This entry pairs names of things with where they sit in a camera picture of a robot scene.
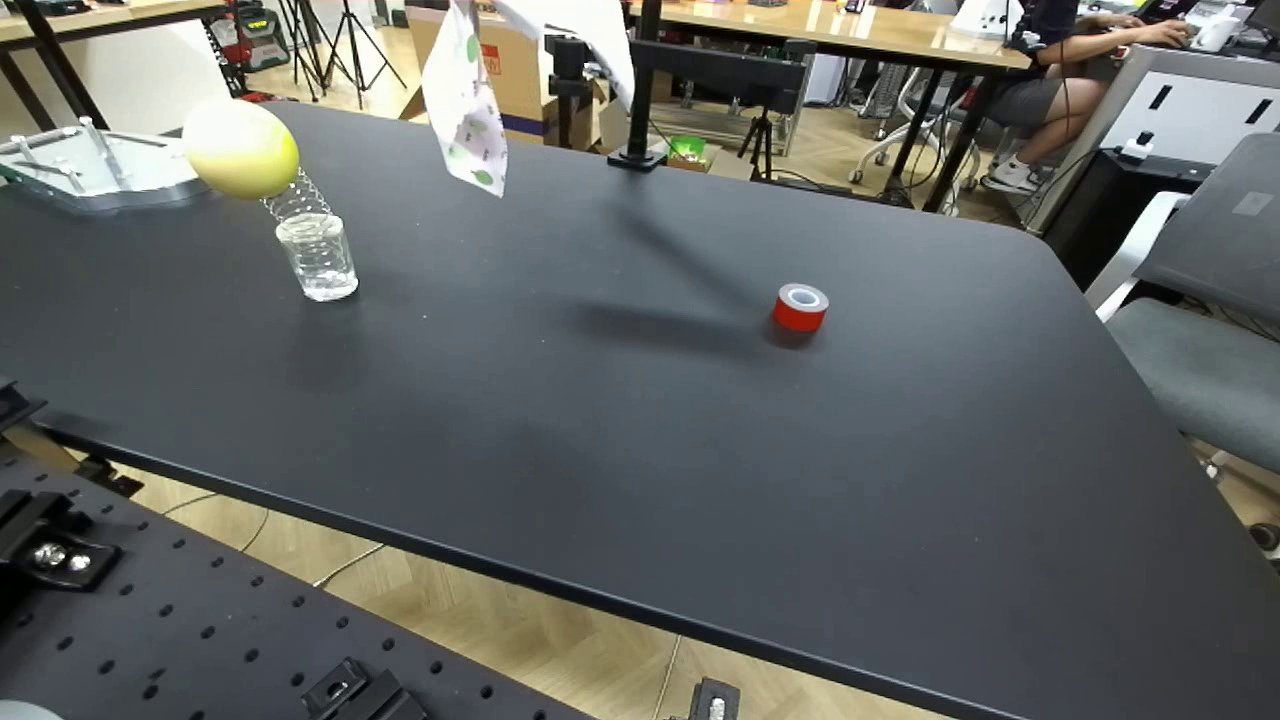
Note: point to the white lens cleaning towel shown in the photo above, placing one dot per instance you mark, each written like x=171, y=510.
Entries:
x=466, y=120

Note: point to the black background tripod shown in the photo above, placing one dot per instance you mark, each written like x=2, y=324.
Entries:
x=760, y=134

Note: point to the black tripod stands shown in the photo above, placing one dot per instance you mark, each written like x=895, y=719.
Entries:
x=348, y=40

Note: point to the red tape roll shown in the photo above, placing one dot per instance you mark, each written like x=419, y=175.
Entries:
x=797, y=313

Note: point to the green packet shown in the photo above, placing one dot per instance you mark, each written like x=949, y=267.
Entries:
x=690, y=153

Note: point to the black panel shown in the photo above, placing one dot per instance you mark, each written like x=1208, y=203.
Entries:
x=732, y=76

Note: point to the cardboard box with red label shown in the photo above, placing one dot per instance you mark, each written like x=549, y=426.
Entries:
x=526, y=82

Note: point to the clear glass cup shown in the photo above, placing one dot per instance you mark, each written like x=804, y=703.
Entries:
x=317, y=255

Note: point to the silver metal fitting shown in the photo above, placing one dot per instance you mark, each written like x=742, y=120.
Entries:
x=713, y=703

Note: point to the wooden desk with black legs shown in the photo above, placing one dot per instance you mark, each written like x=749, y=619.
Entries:
x=854, y=28

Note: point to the black clamp block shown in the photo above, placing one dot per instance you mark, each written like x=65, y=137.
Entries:
x=361, y=692

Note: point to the yellow ball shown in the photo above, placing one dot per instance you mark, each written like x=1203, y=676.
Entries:
x=241, y=150

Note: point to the seated person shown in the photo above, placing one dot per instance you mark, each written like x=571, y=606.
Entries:
x=1066, y=100

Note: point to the black perforated breadboard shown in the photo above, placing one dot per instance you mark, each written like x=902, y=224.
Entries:
x=201, y=625

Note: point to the small white device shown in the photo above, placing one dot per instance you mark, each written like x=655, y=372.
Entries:
x=1137, y=144

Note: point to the black mounting block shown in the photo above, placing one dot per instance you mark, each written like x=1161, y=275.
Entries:
x=105, y=474

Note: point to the grey office chair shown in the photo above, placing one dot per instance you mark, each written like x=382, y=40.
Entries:
x=1203, y=361

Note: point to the white board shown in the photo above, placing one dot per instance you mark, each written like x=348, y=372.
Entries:
x=147, y=73

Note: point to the grey metal cabinet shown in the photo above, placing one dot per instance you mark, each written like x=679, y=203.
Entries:
x=1203, y=115

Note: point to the metal bracket with bolts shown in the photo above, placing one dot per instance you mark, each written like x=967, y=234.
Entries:
x=65, y=562

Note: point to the wooden desk with black frame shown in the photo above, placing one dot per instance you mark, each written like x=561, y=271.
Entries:
x=105, y=16

